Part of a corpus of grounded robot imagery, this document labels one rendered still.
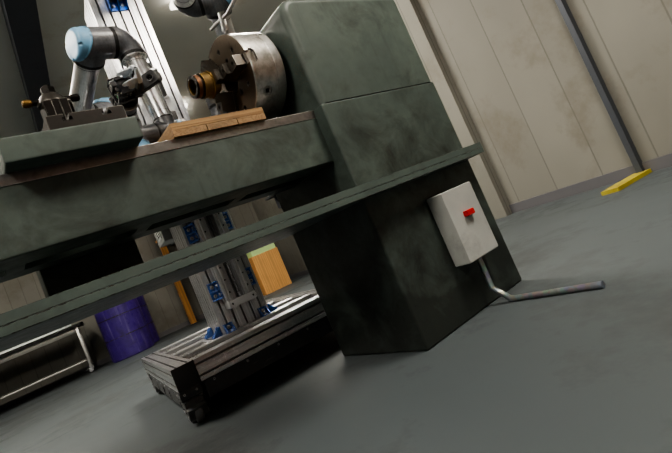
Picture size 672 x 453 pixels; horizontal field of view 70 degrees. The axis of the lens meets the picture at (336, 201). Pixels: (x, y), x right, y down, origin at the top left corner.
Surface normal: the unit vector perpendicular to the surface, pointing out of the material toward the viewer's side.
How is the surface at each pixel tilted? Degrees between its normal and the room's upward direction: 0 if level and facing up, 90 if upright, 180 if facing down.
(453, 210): 90
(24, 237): 90
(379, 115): 90
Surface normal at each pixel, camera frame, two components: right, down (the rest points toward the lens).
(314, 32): 0.55, -0.29
